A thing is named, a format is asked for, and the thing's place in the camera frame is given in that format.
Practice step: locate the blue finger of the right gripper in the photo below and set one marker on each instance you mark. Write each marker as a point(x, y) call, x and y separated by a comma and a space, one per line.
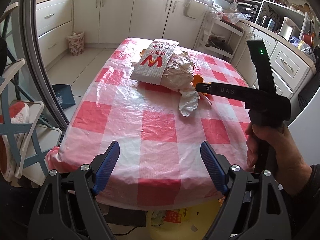
point(224, 90)

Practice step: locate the red white checkered tablecloth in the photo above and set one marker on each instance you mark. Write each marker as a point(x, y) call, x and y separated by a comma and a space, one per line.
point(159, 166)

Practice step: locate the orange peel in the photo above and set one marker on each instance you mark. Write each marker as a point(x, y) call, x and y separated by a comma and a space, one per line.
point(198, 79)

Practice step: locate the floral waste basket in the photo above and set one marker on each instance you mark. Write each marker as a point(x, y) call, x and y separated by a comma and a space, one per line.
point(76, 43)

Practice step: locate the blue box on floor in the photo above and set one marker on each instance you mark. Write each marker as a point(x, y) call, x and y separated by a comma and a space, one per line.
point(64, 95)

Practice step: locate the white shelf trolley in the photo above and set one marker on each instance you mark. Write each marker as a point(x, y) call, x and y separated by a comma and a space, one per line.
point(219, 38)

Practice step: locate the yellow trash bucket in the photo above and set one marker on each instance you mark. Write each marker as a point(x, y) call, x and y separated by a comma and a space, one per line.
point(186, 223)

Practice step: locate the white refrigerator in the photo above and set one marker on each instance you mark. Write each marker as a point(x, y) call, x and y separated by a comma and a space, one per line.
point(305, 128)

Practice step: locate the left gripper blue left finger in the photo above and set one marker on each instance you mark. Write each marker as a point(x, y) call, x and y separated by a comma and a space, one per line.
point(103, 165)

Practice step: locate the white blue folding rack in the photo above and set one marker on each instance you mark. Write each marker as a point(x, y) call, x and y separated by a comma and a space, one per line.
point(25, 137)

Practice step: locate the white electric kettle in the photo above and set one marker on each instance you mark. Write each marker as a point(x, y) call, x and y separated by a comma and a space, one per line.
point(289, 29)

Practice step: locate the dark sleeve right forearm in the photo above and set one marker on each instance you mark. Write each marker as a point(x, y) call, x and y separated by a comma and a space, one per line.
point(303, 209)

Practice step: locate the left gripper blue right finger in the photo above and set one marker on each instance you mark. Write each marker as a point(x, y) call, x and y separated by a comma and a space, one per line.
point(216, 165)

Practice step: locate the black tracker camera box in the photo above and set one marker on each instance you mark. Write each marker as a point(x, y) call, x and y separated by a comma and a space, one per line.
point(261, 61)

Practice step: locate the white kitchen cabinets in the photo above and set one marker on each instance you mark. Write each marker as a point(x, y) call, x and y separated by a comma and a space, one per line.
point(107, 23)

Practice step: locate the white red W paper bag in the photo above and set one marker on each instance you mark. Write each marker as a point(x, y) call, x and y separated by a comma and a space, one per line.
point(151, 66)

